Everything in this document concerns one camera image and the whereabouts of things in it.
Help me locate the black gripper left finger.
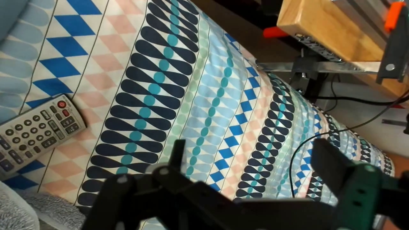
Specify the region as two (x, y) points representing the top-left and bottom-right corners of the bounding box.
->
(82, 140), (239, 230)

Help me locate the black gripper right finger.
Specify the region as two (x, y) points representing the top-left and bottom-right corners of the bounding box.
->
(310, 139), (409, 230)

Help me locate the grey remote control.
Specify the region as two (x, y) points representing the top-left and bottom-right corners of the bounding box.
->
(0, 95), (87, 179)

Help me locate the patterned bed cover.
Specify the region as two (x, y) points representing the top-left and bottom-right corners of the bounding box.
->
(0, 0), (393, 209)

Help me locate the grey towel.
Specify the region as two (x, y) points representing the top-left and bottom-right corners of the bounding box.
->
(0, 183), (85, 230)

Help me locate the orange black clamp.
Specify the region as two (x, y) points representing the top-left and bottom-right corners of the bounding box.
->
(376, 0), (409, 84)

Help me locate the black power cable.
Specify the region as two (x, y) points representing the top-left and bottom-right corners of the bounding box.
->
(289, 89), (409, 199)

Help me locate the aluminium rail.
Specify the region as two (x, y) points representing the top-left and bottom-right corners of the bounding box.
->
(259, 62), (381, 75)

